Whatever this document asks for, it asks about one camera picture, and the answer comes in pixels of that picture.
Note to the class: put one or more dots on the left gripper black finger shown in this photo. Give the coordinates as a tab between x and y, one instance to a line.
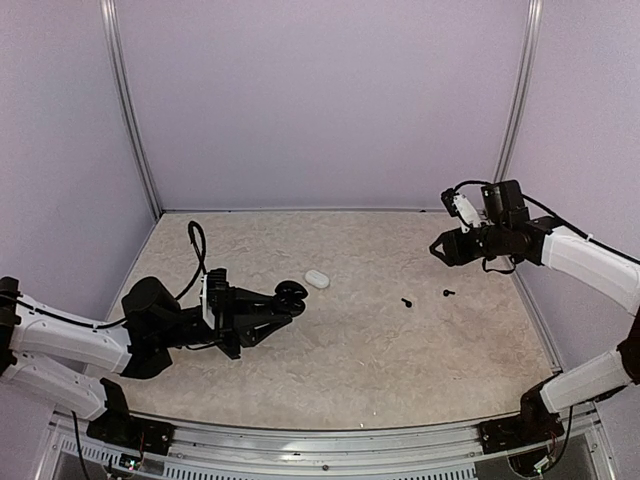
254	328
247	302

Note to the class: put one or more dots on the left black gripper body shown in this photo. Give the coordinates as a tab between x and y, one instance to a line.
224	334

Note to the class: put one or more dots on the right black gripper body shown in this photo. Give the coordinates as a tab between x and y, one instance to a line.
470	253

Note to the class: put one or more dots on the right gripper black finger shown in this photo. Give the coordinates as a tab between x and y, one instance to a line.
447	240
447	258

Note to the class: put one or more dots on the black round disc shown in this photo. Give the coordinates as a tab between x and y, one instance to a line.
289	298

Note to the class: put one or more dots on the white earbud charging case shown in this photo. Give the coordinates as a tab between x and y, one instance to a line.
317	279

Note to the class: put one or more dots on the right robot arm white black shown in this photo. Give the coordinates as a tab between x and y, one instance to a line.
518	227

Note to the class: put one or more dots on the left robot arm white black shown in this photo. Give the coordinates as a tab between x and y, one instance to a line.
36	339

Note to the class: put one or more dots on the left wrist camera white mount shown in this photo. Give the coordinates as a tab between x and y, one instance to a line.
213	295

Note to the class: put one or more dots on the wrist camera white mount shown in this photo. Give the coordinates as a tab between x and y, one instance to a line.
460	207
213	295

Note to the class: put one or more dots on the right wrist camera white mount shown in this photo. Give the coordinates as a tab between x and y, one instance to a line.
460	207

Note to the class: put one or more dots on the front aluminium rail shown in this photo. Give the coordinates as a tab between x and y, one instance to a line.
443	451

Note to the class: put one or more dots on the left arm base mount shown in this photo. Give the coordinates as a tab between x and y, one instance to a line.
135	433

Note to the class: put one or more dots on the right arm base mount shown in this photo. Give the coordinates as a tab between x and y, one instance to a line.
513	432

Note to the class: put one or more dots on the right aluminium frame post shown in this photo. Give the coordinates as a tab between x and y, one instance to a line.
519	98

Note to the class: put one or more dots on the aluminium frame post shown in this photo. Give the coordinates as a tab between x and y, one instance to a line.
108	9
519	98

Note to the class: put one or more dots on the left aluminium frame post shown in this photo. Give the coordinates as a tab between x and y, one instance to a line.
108	9

